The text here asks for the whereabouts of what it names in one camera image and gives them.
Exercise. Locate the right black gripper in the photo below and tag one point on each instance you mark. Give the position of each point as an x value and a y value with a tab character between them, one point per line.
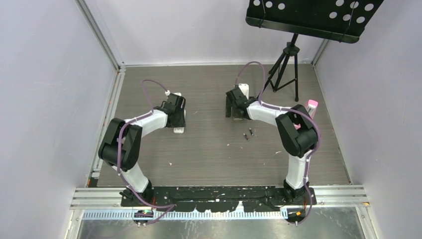
228	112

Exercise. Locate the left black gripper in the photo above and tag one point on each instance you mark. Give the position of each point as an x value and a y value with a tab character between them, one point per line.
181	123

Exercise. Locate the white remote face down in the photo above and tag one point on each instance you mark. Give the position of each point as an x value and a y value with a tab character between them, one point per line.
182	125

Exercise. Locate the white remote with buttons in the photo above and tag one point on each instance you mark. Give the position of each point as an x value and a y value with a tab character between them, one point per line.
239	118

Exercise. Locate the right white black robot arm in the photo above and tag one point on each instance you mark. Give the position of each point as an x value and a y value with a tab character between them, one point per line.
298	133

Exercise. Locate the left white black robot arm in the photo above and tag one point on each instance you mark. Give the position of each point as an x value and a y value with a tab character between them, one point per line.
120	145

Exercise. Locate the pink box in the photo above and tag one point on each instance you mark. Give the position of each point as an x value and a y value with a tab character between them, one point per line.
311	108

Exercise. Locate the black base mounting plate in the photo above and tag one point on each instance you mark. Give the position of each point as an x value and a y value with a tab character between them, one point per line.
218	199

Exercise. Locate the black music stand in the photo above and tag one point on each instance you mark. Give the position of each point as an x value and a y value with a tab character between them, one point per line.
339	20

